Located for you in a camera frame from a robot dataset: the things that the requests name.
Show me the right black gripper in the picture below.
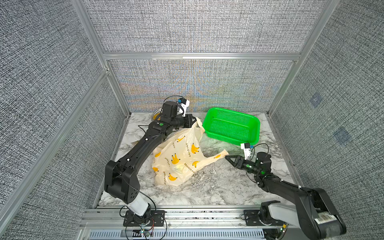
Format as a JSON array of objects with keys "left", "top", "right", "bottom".
[{"left": 225, "top": 155, "right": 261, "bottom": 177}]

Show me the banana print plastic bag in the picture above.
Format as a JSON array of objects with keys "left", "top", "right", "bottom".
[{"left": 152, "top": 119, "right": 229, "bottom": 187}]

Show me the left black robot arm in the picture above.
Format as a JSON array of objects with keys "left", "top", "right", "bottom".
[{"left": 104, "top": 101, "right": 197, "bottom": 220}]

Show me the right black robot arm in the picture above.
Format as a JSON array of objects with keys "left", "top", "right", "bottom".
[{"left": 225, "top": 152, "right": 347, "bottom": 240}]

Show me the patterned bowl with yellow food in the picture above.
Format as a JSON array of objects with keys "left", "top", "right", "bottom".
[{"left": 151, "top": 108, "right": 163, "bottom": 121}]

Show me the green plastic basket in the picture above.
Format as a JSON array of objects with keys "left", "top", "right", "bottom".
[{"left": 203, "top": 108, "right": 261, "bottom": 146}]

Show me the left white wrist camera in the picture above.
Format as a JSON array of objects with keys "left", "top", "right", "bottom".
[{"left": 177, "top": 97, "right": 190, "bottom": 117}]

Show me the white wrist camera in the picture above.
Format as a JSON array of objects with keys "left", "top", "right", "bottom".
[
  {"left": 177, "top": 97, "right": 190, "bottom": 117},
  {"left": 241, "top": 143, "right": 254, "bottom": 160}
]

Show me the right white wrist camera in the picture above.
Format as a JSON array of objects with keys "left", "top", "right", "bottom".
[{"left": 241, "top": 143, "right": 254, "bottom": 160}]

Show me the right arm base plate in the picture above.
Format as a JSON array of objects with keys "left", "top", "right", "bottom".
[{"left": 243, "top": 209, "right": 284, "bottom": 227}]

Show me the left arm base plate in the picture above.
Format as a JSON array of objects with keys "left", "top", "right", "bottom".
[{"left": 123, "top": 210, "right": 166, "bottom": 227}]

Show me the aluminium front rail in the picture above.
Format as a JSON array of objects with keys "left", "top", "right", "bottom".
[{"left": 74, "top": 205, "right": 334, "bottom": 240}]

